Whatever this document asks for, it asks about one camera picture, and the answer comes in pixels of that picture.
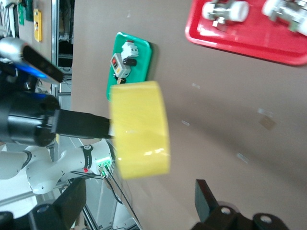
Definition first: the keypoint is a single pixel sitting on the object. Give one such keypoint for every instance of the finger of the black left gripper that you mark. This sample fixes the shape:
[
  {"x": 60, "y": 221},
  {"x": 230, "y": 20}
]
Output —
[{"x": 81, "y": 124}]

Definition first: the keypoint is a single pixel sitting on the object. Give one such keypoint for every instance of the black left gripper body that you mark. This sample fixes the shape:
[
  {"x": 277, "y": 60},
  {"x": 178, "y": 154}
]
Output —
[{"x": 28, "y": 119}]

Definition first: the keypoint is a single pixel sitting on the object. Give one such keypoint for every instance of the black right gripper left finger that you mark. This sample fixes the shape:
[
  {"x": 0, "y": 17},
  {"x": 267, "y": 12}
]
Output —
[{"x": 72, "y": 203}]

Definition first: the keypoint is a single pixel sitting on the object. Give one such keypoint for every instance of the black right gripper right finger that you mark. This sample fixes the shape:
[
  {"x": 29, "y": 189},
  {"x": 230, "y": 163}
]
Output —
[{"x": 206, "y": 203}]

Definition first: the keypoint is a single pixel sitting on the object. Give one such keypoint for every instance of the yellow clear tape roll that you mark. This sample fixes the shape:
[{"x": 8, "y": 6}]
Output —
[{"x": 141, "y": 129}]

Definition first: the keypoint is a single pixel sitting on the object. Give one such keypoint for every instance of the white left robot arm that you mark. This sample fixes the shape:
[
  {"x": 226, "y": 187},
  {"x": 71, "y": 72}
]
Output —
[{"x": 43, "y": 172}]

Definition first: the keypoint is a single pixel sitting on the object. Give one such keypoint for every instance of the small clear tape piece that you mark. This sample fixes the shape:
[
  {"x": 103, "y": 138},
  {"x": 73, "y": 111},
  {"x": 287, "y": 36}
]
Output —
[
  {"x": 242, "y": 158},
  {"x": 196, "y": 86},
  {"x": 265, "y": 112},
  {"x": 185, "y": 123}
]

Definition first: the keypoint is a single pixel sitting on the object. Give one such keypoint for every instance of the green plastic tray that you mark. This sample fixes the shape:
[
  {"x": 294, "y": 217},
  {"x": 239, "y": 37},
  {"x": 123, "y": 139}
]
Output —
[{"x": 141, "y": 62}]

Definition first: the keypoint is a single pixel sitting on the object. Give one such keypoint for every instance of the small brown tape square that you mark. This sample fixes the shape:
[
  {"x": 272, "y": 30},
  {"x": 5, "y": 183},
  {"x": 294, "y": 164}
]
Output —
[{"x": 267, "y": 123}]

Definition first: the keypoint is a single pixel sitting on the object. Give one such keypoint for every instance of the red plastic tray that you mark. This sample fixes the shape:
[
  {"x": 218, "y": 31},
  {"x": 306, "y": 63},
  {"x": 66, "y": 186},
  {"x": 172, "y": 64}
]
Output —
[{"x": 239, "y": 45}]

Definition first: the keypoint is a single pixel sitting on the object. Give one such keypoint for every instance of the white circuit breaker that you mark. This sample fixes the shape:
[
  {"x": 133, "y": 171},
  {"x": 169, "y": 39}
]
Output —
[{"x": 130, "y": 50}]

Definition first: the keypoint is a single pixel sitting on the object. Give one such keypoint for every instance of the yellow panel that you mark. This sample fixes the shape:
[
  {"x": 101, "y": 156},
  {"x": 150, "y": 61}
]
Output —
[{"x": 37, "y": 25}]

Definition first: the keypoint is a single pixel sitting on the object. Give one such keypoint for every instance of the green panel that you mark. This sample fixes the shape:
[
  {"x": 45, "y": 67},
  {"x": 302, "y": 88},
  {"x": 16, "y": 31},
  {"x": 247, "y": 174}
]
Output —
[{"x": 25, "y": 12}]

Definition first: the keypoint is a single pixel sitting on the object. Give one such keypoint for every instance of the metal valve with white caps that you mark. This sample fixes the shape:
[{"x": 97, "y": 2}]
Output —
[
  {"x": 225, "y": 12},
  {"x": 285, "y": 16}
]

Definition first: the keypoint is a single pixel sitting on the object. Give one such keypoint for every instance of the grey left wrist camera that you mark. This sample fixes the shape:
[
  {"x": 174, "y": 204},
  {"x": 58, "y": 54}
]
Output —
[{"x": 40, "y": 62}]

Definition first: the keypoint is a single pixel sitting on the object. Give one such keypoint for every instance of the grey on-off switch box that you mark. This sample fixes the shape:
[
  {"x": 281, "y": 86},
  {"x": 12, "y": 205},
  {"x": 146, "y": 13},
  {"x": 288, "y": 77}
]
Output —
[{"x": 120, "y": 65}]

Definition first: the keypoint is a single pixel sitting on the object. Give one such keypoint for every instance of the aluminium frame post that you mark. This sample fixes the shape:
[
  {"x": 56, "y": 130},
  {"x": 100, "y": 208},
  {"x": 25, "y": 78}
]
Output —
[{"x": 54, "y": 33}]

